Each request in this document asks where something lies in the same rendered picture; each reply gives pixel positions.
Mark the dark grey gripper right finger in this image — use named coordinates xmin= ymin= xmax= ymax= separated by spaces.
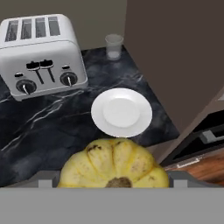
xmin=165 ymin=170 xmax=221 ymax=189

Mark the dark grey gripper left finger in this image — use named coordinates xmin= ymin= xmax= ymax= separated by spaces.
xmin=6 ymin=171 xmax=61 ymax=189

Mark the yellow squash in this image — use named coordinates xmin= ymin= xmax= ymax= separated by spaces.
xmin=56 ymin=137 xmax=171 ymax=189

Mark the white round plate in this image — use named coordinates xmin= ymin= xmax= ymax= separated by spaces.
xmin=90 ymin=87 xmax=153 ymax=138

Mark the black oven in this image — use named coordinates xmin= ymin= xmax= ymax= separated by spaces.
xmin=160 ymin=108 xmax=224 ymax=167

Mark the tall brown cabinet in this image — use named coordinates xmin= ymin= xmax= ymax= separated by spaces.
xmin=123 ymin=0 xmax=224 ymax=165

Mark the silver four-slot toaster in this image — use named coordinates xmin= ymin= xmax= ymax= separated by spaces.
xmin=0 ymin=13 xmax=89 ymax=102

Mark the clear drinking glass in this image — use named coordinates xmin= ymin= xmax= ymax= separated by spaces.
xmin=104 ymin=33 xmax=124 ymax=61

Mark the pale drawer handle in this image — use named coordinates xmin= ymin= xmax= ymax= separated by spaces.
xmin=175 ymin=157 xmax=201 ymax=169

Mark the grey oven handle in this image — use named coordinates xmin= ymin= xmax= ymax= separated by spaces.
xmin=200 ymin=125 xmax=224 ymax=144

